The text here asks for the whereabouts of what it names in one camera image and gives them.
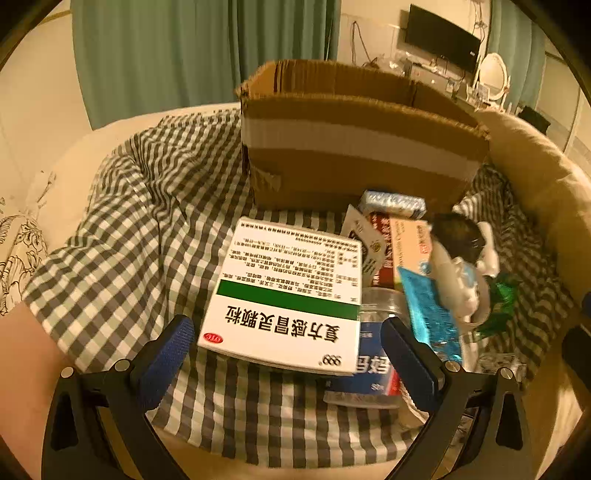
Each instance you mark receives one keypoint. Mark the white green medicine box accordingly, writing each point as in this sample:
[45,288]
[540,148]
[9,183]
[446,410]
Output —
[277,295]

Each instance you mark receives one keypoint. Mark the blue label plastic jar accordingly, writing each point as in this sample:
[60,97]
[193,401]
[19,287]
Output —
[369,355]

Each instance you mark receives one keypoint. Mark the brown cardboard box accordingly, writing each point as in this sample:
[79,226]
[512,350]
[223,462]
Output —
[346,161]

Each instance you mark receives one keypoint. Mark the wide green curtain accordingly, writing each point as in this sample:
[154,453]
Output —
[184,55]

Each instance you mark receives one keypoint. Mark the white oval mirror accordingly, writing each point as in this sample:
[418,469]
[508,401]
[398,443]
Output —
[494,74]

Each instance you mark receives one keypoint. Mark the black wall television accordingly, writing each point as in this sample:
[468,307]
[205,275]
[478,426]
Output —
[443,37]

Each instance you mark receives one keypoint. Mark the floral bed sheet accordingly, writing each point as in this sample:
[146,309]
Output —
[18,240]

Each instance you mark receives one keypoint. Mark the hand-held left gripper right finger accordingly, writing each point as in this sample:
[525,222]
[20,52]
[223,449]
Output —
[411,364]

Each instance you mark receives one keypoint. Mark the green checked blanket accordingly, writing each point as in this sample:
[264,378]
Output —
[138,230]

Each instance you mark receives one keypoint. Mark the black round object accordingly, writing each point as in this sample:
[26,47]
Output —
[457,235]

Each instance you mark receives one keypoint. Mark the black chair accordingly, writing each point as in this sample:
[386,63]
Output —
[535,119]

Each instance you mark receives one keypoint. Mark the beige pillow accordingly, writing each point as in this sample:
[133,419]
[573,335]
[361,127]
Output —
[545,184]

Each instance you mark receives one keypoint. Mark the white printed sachet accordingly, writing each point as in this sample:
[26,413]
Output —
[364,240]

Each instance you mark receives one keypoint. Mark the teal blister pack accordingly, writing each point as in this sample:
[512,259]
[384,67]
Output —
[429,314]

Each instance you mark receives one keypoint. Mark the red medicine box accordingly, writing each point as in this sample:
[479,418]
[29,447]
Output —
[383,226]

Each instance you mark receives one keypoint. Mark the green wrapper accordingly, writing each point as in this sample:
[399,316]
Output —
[501,295]

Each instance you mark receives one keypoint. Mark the narrow green curtain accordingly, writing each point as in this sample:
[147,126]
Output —
[517,41]

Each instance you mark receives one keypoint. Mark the blue tissue pack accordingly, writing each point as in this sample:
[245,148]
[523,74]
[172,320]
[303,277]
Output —
[392,202]

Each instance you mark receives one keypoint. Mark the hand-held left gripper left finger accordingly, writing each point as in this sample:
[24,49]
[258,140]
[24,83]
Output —
[161,364]

